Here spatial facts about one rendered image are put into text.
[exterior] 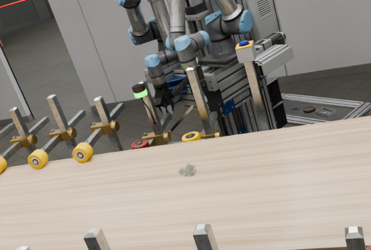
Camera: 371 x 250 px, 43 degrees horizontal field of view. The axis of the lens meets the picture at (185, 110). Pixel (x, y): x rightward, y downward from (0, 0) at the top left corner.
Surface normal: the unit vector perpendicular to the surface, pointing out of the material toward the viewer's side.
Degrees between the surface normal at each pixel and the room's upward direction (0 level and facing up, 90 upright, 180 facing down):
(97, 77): 90
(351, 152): 0
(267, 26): 90
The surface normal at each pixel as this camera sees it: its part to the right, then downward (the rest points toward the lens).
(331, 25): -0.31, 0.45
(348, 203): -0.29, -0.89
